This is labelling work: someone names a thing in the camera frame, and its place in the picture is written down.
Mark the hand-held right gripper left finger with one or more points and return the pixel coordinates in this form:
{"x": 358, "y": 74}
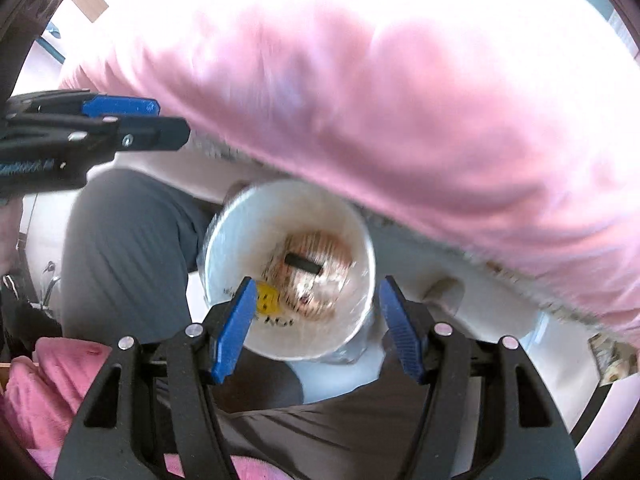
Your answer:
{"x": 235, "y": 330}

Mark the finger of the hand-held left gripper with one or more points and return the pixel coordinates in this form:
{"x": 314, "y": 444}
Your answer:
{"x": 155, "y": 132}
{"x": 120, "y": 106}

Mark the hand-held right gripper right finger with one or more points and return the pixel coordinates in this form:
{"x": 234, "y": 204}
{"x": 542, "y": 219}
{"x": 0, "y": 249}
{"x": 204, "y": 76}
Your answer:
{"x": 400, "y": 330}

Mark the white paper cup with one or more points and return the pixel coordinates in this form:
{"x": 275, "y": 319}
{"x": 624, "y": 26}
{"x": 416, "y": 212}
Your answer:
{"x": 235, "y": 240}

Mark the person's right leg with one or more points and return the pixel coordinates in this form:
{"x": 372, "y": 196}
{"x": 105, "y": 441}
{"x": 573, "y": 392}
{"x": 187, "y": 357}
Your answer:
{"x": 325, "y": 435}

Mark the pink floral blanket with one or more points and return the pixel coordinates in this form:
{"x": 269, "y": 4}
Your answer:
{"x": 350, "y": 110}

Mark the pink fleece jacket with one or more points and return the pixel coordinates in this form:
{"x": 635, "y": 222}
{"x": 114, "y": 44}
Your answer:
{"x": 35, "y": 400}

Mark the patterned wrapper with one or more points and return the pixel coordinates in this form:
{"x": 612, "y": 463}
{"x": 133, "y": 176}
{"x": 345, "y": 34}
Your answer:
{"x": 610, "y": 360}

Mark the chrome metal bracket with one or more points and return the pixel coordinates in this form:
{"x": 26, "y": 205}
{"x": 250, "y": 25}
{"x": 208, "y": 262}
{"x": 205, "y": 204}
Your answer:
{"x": 50, "y": 280}

